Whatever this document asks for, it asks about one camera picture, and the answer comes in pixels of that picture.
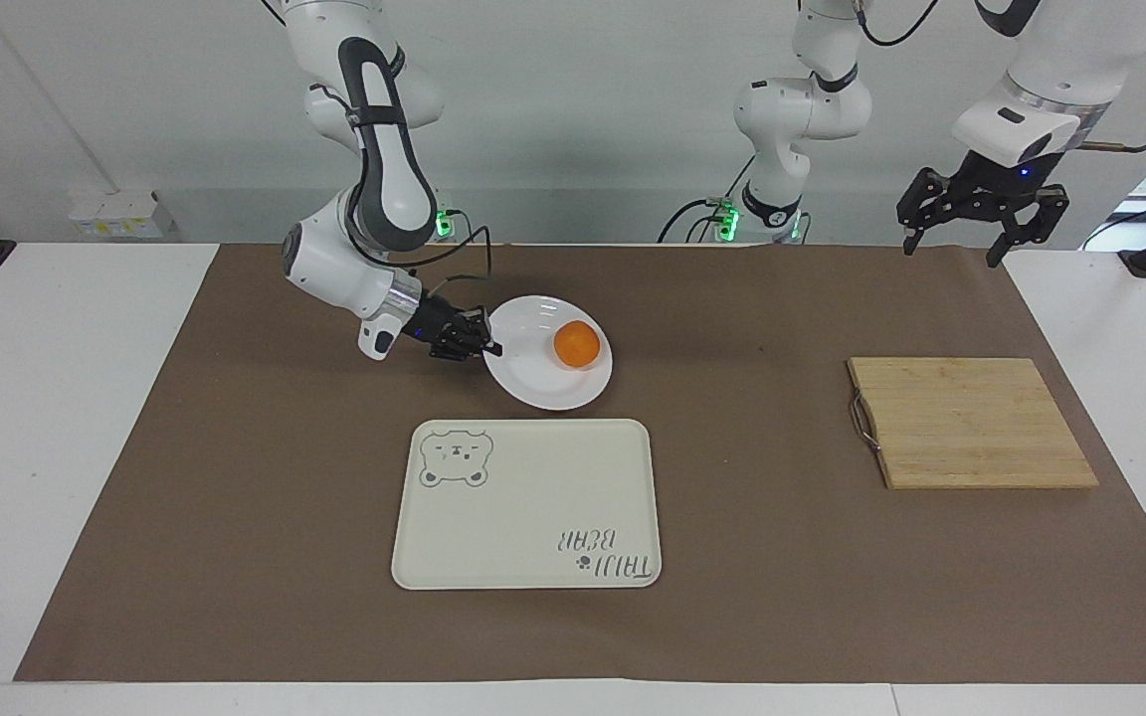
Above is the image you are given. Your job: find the wooden cutting board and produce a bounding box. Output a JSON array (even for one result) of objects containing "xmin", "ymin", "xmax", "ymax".
[{"xmin": 846, "ymin": 356, "xmax": 1100, "ymax": 491}]

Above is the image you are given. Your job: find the white box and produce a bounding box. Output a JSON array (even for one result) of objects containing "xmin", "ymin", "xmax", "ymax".
[{"xmin": 68, "ymin": 190, "xmax": 177, "ymax": 241}]

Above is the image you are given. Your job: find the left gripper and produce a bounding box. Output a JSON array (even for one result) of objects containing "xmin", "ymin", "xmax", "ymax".
[{"xmin": 895, "ymin": 147, "xmax": 1071, "ymax": 270}]

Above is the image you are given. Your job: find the white round plate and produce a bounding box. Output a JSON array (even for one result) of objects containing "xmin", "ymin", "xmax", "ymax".
[{"xmin": 482, "ymin": 294, "xmax": 615, "ymax": 413}]

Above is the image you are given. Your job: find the orange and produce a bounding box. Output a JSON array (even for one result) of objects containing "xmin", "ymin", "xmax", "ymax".
[{"xmin": 553, "ymin": 320, "xmax": 603, "ymax": 370}]

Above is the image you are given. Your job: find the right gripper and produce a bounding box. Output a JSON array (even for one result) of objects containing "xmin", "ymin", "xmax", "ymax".
[{"xmin": 408, "ymin": 294, "xmax": 505, "ymax": 362}]

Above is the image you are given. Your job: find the cream tray with bear print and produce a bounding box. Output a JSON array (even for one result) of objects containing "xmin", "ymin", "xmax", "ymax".
[{"xmin": 391, "ymin": 418, "xmax": 664, "ymax": 592}]

